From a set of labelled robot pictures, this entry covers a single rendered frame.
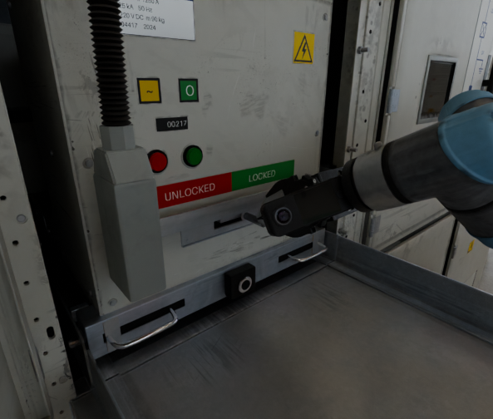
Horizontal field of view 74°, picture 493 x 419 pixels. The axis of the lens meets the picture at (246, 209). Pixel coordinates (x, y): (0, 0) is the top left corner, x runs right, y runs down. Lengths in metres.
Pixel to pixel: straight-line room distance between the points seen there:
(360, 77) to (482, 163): 0.44
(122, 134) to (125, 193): 0.06
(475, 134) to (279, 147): 0.37
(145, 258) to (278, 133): 0.35
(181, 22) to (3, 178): 0.29
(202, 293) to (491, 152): 0.46
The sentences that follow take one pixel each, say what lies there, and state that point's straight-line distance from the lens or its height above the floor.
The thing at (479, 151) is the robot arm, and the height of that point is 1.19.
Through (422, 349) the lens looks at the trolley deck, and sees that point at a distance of 0.64.
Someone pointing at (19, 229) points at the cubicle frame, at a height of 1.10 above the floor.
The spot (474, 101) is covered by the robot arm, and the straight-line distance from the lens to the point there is 0.56.
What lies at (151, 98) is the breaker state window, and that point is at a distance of 0.49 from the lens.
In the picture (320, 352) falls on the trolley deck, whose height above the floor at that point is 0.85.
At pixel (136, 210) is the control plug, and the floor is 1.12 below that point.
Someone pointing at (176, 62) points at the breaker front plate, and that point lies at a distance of 0.51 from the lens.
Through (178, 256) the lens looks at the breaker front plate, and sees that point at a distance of 0.56.
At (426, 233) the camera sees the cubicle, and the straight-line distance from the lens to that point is 1.25.
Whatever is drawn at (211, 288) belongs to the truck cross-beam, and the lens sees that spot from 0.62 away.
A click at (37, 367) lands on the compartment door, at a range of 0.49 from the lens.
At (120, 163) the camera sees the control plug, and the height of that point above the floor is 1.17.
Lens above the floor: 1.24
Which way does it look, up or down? 21 degrees down
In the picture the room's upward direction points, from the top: straight up
